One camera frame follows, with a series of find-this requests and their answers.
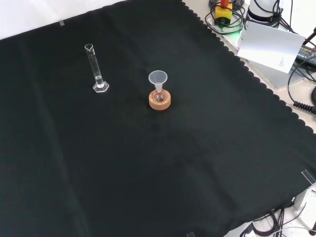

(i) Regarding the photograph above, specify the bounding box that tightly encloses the yellow stop button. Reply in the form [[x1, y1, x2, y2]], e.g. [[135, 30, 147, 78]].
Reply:
[[214, 0, 234, 26]]

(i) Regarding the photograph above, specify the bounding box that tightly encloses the clear plastic funnel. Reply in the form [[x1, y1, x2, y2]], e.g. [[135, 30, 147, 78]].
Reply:
[[148, 70, 169, 90]]

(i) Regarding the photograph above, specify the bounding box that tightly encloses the black power adapter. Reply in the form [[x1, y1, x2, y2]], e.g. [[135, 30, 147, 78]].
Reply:
[[294, 45, 316, 67]]

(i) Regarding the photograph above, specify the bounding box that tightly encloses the clear glass graduated cylinder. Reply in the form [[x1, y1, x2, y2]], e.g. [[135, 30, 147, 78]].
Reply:
[[84, 43, 110, 93]]

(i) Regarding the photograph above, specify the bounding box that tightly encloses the cork ring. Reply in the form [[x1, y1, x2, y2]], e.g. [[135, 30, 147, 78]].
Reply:
[[148, 89, 172, 111]]

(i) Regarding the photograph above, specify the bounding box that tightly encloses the black bench cloth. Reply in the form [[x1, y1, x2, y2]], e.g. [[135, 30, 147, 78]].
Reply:
[[0, 0, 316, 237]]

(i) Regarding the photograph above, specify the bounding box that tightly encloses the black floor cable bundle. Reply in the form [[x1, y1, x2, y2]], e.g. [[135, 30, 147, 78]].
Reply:
[[250, 206, 316, 237]]

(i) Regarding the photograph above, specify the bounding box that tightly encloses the black coiled cable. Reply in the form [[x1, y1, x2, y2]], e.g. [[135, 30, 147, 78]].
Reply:
[[287, 61, 316, 114]]

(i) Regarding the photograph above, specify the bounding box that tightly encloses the pale board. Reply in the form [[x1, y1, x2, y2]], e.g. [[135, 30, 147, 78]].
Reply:
[[237, 20, 306, 75]]

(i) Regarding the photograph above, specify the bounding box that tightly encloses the small round-bottom glass flask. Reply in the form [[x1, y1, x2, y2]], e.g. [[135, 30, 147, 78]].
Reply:
[[152, 83, 166, 103]]

